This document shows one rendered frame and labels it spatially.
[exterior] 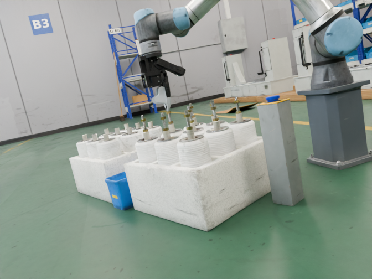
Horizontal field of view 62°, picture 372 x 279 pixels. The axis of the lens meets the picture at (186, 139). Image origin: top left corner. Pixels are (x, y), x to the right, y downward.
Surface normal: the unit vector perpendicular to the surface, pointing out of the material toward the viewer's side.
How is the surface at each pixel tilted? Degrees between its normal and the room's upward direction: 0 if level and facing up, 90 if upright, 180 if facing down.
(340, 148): 90
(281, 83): 90
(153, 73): 90
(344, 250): 0
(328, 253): 0
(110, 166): 90
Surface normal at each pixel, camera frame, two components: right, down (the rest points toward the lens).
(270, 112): -0.73, 0.25
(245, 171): 0.65, -0.01
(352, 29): -0.05, 0.29
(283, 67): 0.28, 0.10
